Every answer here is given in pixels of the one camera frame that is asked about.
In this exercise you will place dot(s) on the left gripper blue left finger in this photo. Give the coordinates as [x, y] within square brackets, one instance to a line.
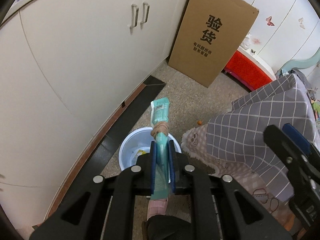
[104, 208]

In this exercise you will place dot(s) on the long white low cabinet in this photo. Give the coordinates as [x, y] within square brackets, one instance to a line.
[66, 66]

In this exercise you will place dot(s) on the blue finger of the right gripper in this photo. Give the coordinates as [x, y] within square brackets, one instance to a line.
[282, 144]
[308, 148]

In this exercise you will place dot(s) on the tall brown cardboard box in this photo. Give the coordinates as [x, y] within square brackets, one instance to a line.
[210, 33]

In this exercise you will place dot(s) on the teal snack wrapper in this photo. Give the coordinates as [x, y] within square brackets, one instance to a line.
[160, 131]

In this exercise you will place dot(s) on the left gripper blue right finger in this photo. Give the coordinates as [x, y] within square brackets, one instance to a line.
[220, 207]

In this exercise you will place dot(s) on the blue plastic trash bin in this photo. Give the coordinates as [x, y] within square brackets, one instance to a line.
[135, 144]

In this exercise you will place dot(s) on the red storage box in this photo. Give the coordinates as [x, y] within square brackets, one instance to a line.
[246, 72]

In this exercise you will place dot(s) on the white wardrobe with butterflies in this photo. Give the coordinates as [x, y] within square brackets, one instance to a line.
[284, 30]

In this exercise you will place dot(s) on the grey checked tablecloth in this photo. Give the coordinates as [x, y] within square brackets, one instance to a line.
[251, 132]

